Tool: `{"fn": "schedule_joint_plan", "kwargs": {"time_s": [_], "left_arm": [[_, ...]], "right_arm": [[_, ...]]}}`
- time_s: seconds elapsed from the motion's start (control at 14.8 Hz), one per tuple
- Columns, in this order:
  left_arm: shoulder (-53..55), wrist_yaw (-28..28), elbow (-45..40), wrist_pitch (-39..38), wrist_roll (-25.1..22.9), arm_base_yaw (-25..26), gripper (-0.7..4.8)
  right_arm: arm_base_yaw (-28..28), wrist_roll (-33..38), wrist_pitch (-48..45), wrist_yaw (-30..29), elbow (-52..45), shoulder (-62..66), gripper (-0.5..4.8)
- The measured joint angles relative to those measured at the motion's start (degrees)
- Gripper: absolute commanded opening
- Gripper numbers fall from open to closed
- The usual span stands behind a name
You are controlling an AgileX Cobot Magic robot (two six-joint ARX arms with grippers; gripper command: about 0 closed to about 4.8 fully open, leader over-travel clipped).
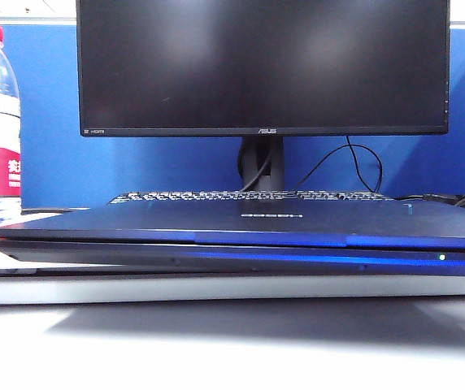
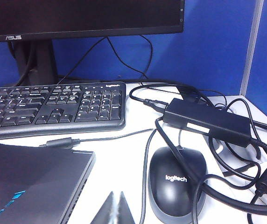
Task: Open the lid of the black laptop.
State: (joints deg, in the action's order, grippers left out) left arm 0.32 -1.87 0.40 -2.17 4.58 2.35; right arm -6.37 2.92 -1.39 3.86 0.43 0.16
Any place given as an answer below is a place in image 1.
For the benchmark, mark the white desk slab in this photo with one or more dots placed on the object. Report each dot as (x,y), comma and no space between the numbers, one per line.
(216,290)

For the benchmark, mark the black ASUS monitor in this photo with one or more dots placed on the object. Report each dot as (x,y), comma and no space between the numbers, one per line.
(257,61)

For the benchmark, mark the black keyboard with white keys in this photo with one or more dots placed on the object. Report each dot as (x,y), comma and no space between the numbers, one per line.
(175,196)

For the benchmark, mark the black Hasee laptop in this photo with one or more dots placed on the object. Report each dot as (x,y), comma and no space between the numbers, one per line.
(216,217)

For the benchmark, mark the blue desk partition panel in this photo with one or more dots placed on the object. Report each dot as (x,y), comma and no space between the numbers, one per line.
(53,122)

